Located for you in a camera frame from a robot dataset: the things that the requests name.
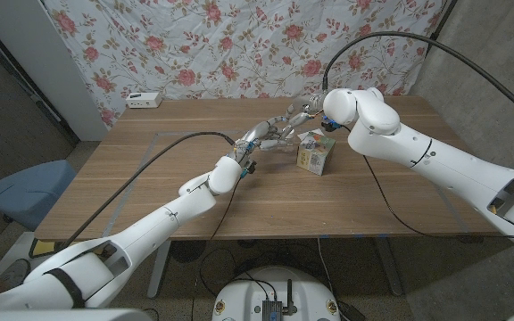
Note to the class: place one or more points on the yellow black floor mat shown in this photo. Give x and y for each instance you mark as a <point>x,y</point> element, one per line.
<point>40,247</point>

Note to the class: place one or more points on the clear medicine bottle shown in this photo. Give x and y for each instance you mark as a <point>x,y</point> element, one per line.
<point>293,147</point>

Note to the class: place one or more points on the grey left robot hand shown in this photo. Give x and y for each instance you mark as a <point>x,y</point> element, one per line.
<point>257,131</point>

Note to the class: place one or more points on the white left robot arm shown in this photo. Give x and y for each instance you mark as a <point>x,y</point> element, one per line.
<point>159,223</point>

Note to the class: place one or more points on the floral backdrop cloth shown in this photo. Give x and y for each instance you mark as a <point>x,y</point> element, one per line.
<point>239,44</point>

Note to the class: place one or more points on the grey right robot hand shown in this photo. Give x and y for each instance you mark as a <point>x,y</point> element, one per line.
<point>310,104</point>

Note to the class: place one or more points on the black antenna module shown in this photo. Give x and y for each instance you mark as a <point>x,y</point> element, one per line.
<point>272,310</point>

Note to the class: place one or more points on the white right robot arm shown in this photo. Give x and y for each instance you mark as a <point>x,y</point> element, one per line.
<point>440,160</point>

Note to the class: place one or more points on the white power strip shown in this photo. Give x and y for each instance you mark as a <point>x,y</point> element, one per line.
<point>143,100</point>

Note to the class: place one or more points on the blue stool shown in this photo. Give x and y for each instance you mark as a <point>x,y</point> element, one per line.
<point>29,191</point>

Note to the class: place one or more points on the black round perforated disc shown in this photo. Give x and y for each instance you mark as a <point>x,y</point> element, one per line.
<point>188,250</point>

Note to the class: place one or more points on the white partition panel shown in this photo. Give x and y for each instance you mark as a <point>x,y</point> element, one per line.
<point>38,53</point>

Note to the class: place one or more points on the grey sneaker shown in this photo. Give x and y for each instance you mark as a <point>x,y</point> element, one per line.
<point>16,272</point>

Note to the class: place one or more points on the grey table leg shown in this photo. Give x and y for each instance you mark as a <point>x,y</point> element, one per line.
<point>388,267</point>

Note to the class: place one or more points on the colourful cardboard box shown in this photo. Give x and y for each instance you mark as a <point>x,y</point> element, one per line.
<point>315,153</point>

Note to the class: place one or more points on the white robot torso base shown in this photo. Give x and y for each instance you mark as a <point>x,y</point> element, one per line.
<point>243,298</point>

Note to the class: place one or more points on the white floor board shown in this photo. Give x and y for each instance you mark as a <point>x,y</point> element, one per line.
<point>16,249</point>

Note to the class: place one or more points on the white table leg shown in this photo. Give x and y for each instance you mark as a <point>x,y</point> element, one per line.
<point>159,267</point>

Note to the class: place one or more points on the black backdrop pole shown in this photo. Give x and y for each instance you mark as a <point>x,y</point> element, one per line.
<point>442,27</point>

